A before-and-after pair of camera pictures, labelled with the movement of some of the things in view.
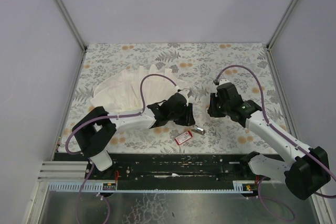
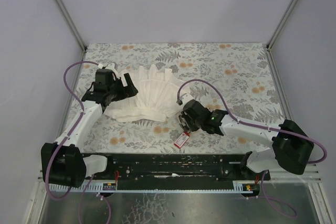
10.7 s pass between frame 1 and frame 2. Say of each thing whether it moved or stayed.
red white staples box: moved
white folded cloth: stayed
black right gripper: moved
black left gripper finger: moved
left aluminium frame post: stayed
